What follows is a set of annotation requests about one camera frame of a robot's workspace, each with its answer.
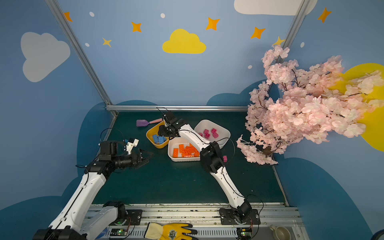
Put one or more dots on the yellow plastic bin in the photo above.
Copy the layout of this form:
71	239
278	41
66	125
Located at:
154	131

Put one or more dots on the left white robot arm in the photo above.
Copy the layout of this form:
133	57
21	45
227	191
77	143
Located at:
68	225

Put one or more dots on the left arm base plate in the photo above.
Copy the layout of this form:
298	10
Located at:
132	217

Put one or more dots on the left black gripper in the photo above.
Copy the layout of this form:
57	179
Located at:
138	158

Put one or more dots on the purple pink toy spatula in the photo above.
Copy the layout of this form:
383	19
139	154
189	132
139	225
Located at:
144	123

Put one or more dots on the yellow work glove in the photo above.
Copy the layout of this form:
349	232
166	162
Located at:
173	231

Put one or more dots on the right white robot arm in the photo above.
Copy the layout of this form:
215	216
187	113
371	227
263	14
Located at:
212	161

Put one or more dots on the pink cherry blossom tree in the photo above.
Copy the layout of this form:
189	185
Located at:
293	104

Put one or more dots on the white rear plastic bin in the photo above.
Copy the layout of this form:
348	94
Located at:
223	133

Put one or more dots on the circuit board right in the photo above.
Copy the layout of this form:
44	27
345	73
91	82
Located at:
244	233

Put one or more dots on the blue lego brick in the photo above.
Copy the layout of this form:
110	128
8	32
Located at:
161	139
155	139

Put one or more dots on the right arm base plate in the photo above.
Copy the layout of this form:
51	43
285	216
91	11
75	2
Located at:
227	217

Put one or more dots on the white plastic bin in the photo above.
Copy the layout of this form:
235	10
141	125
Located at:
174	143
223	133

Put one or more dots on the white front plastic bin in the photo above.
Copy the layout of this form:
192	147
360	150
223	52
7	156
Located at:
174	143

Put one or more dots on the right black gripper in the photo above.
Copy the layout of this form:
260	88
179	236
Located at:
169	129

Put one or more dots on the beige ceramic cup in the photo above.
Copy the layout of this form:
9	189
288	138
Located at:
280	233

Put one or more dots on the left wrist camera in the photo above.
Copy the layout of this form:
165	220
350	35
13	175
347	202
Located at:
130	144

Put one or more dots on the green circuit board left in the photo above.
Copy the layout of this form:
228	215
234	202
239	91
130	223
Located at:
118	233

